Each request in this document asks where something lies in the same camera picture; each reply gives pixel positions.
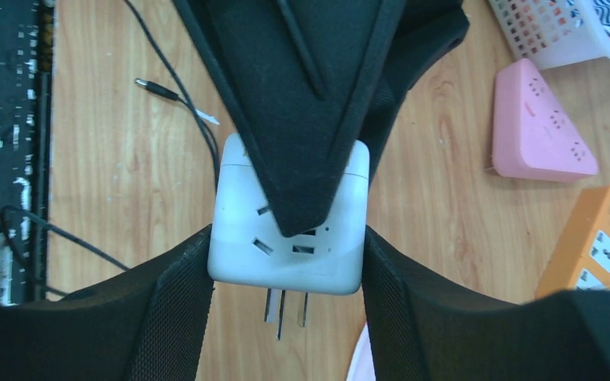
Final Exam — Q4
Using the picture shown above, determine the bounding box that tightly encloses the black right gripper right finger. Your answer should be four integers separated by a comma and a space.
362, 229, 610, 380

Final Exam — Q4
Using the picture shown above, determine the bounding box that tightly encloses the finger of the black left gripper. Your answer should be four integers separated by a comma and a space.
358, 0, 469, 179
175, 1, 404, 237

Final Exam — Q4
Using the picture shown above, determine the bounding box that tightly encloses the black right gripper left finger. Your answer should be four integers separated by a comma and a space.
0, 228, 214, 380

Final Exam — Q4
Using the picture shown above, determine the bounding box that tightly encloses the white tiger cube socket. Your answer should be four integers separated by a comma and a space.
207, 132, 371, 342

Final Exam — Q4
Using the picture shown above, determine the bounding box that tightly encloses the pink triangular socket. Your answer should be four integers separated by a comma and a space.
492, 58, 599, 183

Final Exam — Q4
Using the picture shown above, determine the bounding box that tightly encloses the orange USB power strip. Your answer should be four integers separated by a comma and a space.
535, 185, 610, 298

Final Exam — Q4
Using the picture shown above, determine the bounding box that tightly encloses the pink cloth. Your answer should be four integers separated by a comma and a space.
346, 324, 376, 381

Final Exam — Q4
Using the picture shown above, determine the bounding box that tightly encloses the white plastic basket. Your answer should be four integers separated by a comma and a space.
488, 0, 610, 70

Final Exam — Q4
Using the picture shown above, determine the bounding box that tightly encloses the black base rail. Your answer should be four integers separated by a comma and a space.
0, 1, 49, 306

